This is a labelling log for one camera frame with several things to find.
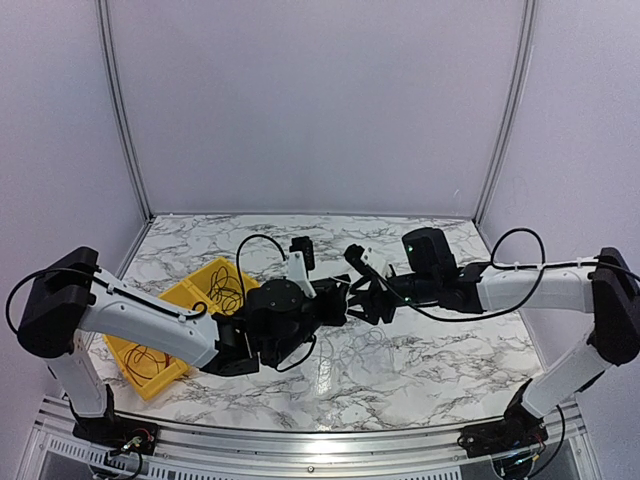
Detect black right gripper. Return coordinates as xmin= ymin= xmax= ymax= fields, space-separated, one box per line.
xmin=346 ymin=272 xmax=439 ymax=326

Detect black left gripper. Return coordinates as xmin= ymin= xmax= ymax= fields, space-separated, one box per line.
xmin=270 ymin=275 xmax=351 ymax=366

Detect cable pile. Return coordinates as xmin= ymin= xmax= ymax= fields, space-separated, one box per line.
xmin=317 ymin=329 xmax=396 ymax=376

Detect dark green cable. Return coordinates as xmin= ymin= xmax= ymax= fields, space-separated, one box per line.
xmin=207 ymin=267 xmax=251 ymax=317

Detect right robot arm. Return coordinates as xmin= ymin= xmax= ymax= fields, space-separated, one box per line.
xmin=344 ymin=227 xmax=639 ymax=448

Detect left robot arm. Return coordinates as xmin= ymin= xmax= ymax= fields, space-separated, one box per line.
xmin=10 ymin=237 xmax=350 ymax=445

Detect yellow bin right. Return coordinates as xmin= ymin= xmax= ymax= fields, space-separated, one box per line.
xmin=159 ymin=257 xmax=243 ymax=315

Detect yellow bin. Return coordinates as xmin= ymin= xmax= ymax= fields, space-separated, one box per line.
xmin=101 ymin=334 xmax=192 ymax=403
xmin=159 ymin=257 xmax=243 ymax=315

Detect yellow bin left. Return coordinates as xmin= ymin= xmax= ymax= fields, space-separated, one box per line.
xmin=101 ymin=334 xmax=192 ymax=403

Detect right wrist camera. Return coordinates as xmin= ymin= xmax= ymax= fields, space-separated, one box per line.
xmin=344 ymin=244 xmax=395 ymax=279

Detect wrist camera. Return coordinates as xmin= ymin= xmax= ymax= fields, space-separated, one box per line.
xmin=286 ymin=236 xmax=317 ymax=299
xmin=344 ymin=244 xmax=395 ymax=279

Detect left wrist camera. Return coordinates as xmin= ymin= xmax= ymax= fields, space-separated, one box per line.
xmin=286 ymin=236 xmax=317 ymax=299

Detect aluminium front rail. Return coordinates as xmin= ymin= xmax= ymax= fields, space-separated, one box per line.
xmin=29 ymin=394 xmax=586 ymax=480

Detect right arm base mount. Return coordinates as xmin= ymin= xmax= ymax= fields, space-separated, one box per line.
xmin=457 ymin=380 xmax=549 ymax=458

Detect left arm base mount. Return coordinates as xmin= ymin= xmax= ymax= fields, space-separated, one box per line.
xmin=69 ymin=384 xmax=159 ymax=455

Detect right frame post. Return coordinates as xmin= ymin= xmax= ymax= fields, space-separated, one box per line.
xmin=473 ymin=0 xmax=539 ymax=228

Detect frame post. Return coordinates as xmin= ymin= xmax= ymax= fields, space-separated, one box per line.
xmin=95 ymin=0 xmax=154 ymax=223
xmin=473 ymin=0 xmax=539 ymax=228

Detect left frame post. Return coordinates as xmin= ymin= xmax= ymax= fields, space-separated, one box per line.
xmin=95 ymin=0 xmax=154 ymax=223

